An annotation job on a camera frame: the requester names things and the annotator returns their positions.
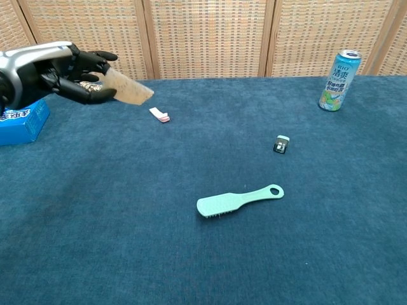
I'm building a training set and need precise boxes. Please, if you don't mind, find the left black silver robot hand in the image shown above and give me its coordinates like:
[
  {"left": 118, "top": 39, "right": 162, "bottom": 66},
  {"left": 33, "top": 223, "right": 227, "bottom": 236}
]
[{"left": 0, "top": 41, "right": 118, "bottom": 114}]

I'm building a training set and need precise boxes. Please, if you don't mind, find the blue cookie box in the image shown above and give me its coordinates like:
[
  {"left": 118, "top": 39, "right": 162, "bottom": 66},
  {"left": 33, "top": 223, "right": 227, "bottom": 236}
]
[{"left": 0, "top": 98, "right": 51, "bottom": 147}]

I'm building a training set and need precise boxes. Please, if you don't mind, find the small white pink eraser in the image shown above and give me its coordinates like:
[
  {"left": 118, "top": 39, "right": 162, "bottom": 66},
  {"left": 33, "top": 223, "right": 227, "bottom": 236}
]
[{"left": 148, "top": 107, "right": 171, "bottom": 124}]

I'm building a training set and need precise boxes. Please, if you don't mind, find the woven bamboo folding screen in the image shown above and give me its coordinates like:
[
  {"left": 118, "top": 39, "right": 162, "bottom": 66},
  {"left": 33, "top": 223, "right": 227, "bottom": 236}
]
[{"left": 0, "top": 0, "right": 407, "bottom": 80}]

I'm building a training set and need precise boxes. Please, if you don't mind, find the mint green brush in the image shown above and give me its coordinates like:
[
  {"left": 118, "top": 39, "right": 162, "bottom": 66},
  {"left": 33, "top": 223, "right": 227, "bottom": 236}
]
[{"left": 196, "top": 184, "right": 286, "bottom": 219}]

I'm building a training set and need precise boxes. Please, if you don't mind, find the blue felt table cover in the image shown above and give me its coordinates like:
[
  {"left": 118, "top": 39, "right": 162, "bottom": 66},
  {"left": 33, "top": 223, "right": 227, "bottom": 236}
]
[{"left": 0, "top": 75, "right": 407, "bottom": 305}]

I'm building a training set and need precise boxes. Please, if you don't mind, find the light blue drink can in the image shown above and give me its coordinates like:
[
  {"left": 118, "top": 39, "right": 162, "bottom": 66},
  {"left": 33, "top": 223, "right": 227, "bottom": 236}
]
[{"left": 318, "top": 49, "right": 362, "bottom": 112}]

